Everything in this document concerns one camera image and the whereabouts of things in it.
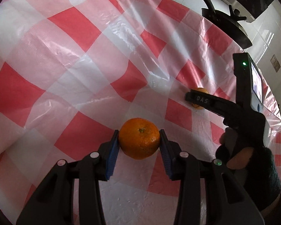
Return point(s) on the medium orange mandarin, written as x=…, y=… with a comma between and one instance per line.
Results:
x=139, y=138

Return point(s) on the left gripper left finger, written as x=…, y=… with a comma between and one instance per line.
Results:
x=52, y=201

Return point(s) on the red white checkered tablecloth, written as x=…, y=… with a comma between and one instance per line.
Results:
x=73, y=71

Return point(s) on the wall power socket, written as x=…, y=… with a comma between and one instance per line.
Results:
x=275, y=63

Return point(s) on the black frying pan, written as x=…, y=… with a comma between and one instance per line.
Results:
x=229, y=24

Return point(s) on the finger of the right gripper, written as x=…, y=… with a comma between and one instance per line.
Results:
x=207, y=101

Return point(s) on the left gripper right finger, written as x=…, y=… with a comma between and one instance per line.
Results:
x=226, y=200

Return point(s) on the person right hand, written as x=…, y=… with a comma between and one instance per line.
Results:
x=254, y=169

